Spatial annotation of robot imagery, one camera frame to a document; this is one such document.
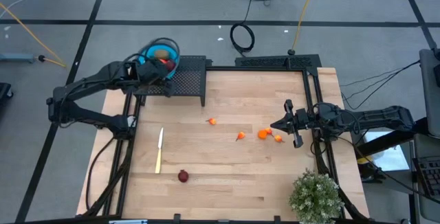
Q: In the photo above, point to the grey open laptop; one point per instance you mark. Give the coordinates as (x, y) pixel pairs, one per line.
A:
(429, 176)

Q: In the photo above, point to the black metal table frame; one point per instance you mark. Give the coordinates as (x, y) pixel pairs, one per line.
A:
(254, 68)

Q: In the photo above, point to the dark red pomegranate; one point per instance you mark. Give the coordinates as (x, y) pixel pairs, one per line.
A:
(183, 176)
(170, 66)

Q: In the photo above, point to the small orange yellow pear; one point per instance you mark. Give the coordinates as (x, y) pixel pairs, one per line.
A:
(278, 138)
(269, 131)

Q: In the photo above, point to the black chair base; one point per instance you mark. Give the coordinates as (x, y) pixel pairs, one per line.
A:
(4, 91)

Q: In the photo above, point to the black perforated metal shelf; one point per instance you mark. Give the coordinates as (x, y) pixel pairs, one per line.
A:
(189, 79)
(275, 61)

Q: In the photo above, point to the small round orange fruit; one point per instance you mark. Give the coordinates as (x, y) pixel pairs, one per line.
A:
(262, 134)

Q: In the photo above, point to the white paper sheet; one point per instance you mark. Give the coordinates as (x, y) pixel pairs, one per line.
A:
(392, 160)

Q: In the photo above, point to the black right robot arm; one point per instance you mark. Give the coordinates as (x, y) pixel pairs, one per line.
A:
(378, 118)

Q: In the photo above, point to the small orange pepper middle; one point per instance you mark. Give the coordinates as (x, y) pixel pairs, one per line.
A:
(241, 135)

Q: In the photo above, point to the small orange pepper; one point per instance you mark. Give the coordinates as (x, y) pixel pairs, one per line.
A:
(241, 135)
(212, 121)

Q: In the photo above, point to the grey metal stand foot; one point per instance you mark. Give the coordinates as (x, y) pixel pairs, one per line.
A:
(17, 57)

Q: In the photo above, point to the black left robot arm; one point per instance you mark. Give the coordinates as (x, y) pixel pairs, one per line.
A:
(89, 82)

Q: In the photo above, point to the green white potted plant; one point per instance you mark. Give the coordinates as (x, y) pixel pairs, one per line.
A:
(316, 196)

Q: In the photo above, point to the brown green kiwi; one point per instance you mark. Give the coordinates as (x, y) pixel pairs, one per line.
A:
(161, 54)

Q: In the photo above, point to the small orange pepper left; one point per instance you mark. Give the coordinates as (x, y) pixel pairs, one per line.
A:
(212, 121)

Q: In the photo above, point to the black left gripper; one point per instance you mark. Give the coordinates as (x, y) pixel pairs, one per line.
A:
(149, 73)

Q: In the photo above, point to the blue grey collapsible colander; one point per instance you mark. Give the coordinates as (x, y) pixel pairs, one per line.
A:
(145, 54)

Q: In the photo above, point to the black table edge clamp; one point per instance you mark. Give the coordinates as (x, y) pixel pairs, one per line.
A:
(276, 218)
(177, 217)

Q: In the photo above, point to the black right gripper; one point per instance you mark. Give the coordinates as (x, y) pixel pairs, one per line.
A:
(302, 119)

